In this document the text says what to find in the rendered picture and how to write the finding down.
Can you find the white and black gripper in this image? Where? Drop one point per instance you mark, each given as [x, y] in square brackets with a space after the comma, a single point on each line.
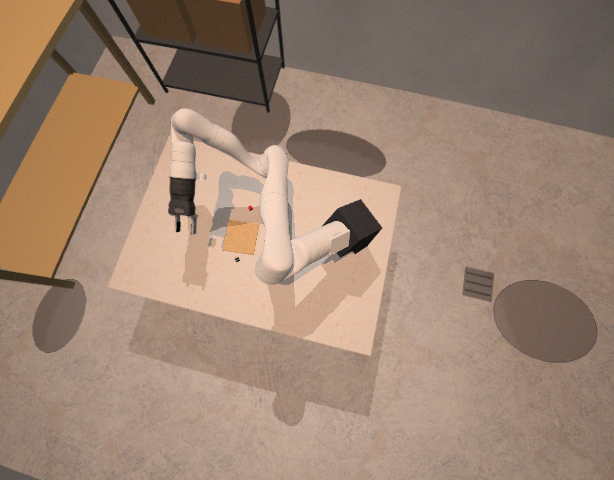
[182, 191]

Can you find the orange square mat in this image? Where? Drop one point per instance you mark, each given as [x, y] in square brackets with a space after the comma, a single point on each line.
[241, 237]

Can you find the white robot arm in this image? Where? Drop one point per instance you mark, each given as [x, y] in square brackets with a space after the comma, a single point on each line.
[281, 257]

